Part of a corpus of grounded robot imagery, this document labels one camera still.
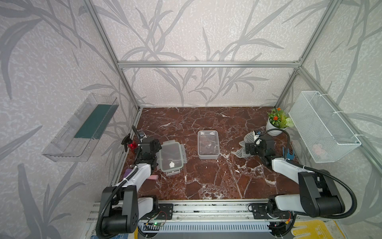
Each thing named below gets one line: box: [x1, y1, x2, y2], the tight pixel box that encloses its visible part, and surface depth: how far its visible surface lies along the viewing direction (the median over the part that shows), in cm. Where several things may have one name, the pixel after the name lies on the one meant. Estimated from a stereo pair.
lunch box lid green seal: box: [160, 141, 184, 173], surface depth 95 cm
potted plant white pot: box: [266, 107, 295, 137], surface depth 96 cm
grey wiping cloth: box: [231, 130, 256, 159], surface depth 97 cm
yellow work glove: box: [290, 220, 347, 239], surface depth 70 cm
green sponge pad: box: [74, 104, 120, 140], surface depth 69 cm
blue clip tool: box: [286, 147, 295, 160], surface depth 95 cm
